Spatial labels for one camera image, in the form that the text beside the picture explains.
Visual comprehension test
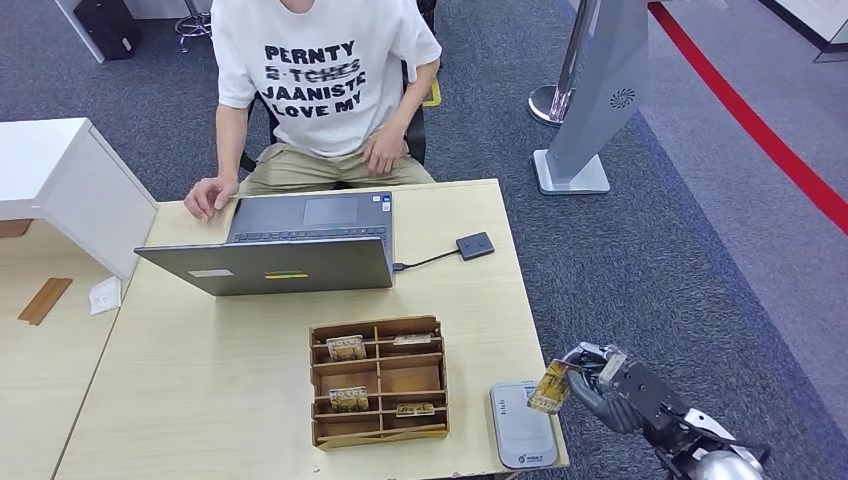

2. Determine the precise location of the grey kiosk stand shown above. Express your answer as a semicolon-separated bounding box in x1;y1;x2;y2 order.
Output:
531;0;651;196

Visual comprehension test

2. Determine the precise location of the black square USB device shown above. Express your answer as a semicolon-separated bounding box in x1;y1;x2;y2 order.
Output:
455;231;496;262

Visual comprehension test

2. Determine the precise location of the black bag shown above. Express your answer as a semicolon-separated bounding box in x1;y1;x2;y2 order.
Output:
72;0;143;62

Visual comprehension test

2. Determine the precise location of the white card reader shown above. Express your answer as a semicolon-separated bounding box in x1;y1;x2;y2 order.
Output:
489;380;560;471

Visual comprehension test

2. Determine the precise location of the black tripod equipment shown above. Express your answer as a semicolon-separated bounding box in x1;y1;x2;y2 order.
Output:
415;0;443;73

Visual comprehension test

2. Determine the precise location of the black USB cable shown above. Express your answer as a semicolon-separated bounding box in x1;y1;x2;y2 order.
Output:
392;248;460;274

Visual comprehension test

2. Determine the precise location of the white paper slip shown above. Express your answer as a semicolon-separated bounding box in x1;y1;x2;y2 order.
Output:
87;276;123;317

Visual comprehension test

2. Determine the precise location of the wooden card organizer box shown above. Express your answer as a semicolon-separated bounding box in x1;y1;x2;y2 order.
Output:
308;315;450;452

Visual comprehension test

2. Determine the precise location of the white furniture with dark edge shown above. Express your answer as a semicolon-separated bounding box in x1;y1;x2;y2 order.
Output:
758;0;848;64

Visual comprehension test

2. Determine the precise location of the brown wooden strip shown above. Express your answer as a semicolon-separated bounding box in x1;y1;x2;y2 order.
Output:
17;278;73;327

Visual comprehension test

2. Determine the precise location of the person's left hand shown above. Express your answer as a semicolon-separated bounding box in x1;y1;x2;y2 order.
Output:
362;125;407;178

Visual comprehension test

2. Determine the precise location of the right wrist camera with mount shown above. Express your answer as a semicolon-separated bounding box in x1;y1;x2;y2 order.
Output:
598;345;690;433

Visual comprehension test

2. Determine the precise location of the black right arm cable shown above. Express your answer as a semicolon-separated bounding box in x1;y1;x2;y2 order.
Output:
688;431;773;465

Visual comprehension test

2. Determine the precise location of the white panel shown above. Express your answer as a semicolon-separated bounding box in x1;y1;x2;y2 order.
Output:
52;0;107;65

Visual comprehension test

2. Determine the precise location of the chrome stool base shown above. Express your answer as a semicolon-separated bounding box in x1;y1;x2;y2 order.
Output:
173;0;213;54

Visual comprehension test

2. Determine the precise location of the chrome stanchion pole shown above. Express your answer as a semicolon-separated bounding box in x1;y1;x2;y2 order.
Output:
527;0;598;127

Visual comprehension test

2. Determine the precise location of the person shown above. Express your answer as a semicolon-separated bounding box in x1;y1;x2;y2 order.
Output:
183;0;443;223

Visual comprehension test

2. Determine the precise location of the person's right hand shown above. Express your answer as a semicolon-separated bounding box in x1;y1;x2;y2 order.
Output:
183;175;240;222

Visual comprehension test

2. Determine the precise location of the grey Lenovo laptop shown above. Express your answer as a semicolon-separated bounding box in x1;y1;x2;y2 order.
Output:
133;192;395;297

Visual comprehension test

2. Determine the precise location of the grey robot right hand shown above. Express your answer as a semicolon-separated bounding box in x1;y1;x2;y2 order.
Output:
561;342;645;435

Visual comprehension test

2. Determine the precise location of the yellow patterned ID card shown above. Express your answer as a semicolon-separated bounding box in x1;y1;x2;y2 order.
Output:
526;358;572;416

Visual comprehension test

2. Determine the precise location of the white cabinet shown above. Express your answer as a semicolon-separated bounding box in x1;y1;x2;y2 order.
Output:
0;117;159;281

